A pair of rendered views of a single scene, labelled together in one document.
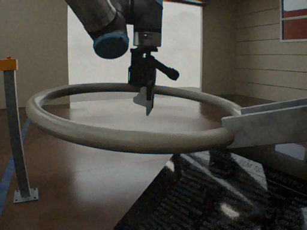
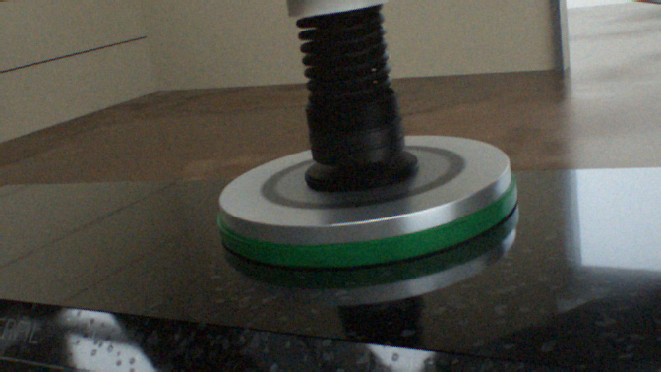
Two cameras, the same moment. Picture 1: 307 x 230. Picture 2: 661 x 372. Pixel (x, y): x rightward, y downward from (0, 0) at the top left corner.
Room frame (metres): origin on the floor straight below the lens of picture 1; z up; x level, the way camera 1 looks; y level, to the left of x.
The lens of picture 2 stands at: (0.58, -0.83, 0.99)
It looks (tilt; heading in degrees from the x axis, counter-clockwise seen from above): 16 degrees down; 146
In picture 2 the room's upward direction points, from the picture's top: 9 degrees counter-clockwise
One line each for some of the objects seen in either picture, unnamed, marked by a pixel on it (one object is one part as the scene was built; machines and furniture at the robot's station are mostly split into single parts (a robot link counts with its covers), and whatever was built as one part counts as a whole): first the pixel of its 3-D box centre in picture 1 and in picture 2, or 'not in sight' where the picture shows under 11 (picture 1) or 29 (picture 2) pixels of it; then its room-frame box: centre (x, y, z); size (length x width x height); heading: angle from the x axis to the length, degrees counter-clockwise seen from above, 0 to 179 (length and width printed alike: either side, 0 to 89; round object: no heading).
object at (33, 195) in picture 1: (15, 132); not in sight; (1.54, 1.00, 0.54); 0.20 x 0.20 x 1.09; 26
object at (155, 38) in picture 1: (147, 41); not in sight; (0.75, 0.01, 1.08); 0.10 x 0.09 x 0.05; 172
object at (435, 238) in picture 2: not in sight; (363, 186); (0.13, -0.50, 0.82); 0.22 x 0.22 x 0.04
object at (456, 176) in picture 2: not in sight; (363, 181); (0.13, -0.50, 0.83); 0.21 x 0.21 x 0.01
